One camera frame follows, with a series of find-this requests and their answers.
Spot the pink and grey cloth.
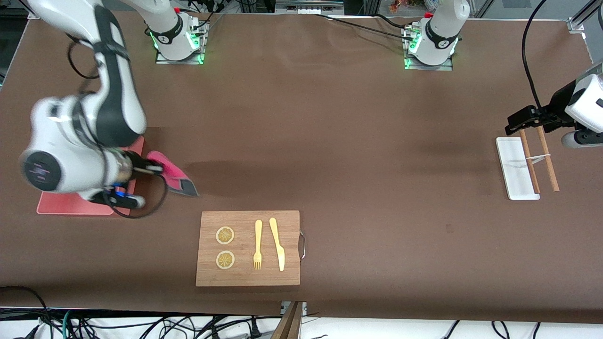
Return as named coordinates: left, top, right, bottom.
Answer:
left=146, top=151, right=201, bottom=198

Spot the white rack with wooden dowels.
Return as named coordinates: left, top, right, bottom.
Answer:
left=496, top=128, right=561, bottom=201

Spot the pink plastic bin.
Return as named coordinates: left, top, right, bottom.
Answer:
left=37, top=136, right=146, bottom=217

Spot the yellow plastic fork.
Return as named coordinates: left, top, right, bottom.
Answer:
left=253, top=220, right=263, bottom=270

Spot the wooden cutting board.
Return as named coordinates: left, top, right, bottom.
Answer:
left=196, top=210, right=301, bottom=287

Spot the yellow plastic knife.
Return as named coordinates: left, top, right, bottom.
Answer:
left=269, top=218, right=285, bottom=272

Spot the wooden stand leg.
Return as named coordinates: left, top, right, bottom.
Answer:
left=271, top=301, right=304, bottom=339

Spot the grey power strip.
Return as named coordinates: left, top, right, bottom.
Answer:
left=275, top=0, right=345, bottom=15

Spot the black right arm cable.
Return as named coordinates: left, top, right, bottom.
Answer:
left=67, top=39, right=169, bottom=220

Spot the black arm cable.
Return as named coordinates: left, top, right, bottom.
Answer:
left=522, top=0, right=549, bottom=112
left=67, top=39, right=169, bottom=220

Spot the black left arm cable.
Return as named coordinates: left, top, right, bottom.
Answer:
left=522, top=0, right=549, bottom=112

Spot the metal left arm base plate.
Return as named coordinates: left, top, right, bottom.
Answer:
left=403, top=26, right=454, bottom=71

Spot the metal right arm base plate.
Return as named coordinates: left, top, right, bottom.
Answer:
left=155, top=19, right=206, bottom=65

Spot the teal floor cable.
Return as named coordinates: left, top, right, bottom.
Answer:
left=61, top=309, right=78, bottom=339

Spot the black cable on table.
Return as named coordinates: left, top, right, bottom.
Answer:
left=315, top=13, right=417, bottom=43

